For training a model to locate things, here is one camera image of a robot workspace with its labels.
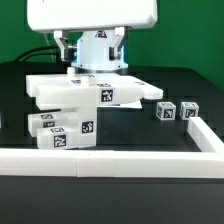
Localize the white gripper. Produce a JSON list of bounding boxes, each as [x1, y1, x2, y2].
[[27, 0, 158, 62]]

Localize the white chair back frame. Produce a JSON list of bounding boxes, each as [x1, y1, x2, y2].
[[26, 69, 163, 110]]

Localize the white chair seat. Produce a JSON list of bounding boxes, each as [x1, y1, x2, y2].
[[61, 106, 97, 148]]

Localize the white tagged cube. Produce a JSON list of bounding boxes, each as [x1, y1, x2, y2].
[[180, 102, 199, 120], [156, 102, 176, 121]]

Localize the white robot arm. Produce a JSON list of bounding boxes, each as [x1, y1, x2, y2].
[[27, 0, 158, 71]]

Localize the white U-shaped obstacle fence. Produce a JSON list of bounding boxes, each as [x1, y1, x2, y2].
[[0, 117, 224, 179]]

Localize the black cables with connector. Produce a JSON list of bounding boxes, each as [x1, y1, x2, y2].
[[13, 31, 78, 63]]

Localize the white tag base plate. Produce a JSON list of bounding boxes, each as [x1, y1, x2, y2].
[[120, 100, 142, 109]]

